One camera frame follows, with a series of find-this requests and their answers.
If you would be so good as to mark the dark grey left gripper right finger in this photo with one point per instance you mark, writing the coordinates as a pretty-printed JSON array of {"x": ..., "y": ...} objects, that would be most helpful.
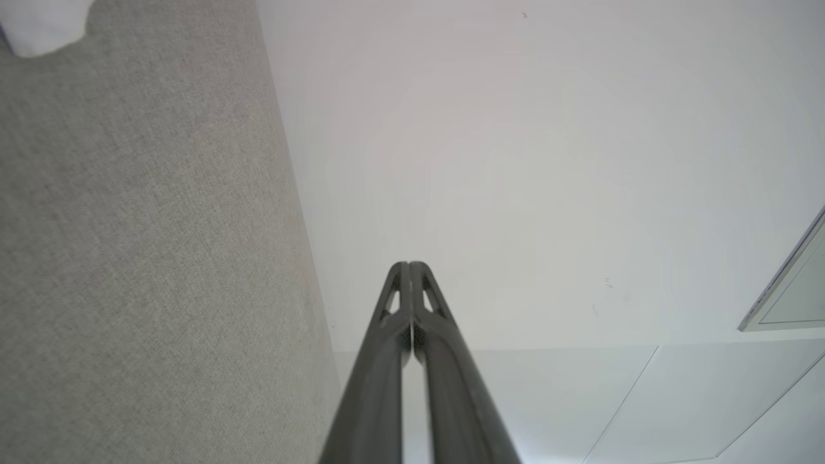
[{"x": 461, "y": 399}]

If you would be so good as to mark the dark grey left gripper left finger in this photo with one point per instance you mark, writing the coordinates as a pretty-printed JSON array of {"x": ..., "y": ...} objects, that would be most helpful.
[{"x": 377, "y": 386}]

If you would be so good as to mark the red and white shirt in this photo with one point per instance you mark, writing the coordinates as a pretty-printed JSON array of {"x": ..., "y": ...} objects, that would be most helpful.
[{"x": 38, "y": 22}]

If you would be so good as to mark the grey framed wall panel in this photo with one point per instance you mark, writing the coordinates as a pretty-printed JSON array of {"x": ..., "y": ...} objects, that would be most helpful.
[{"x": 796, "y": 290}]

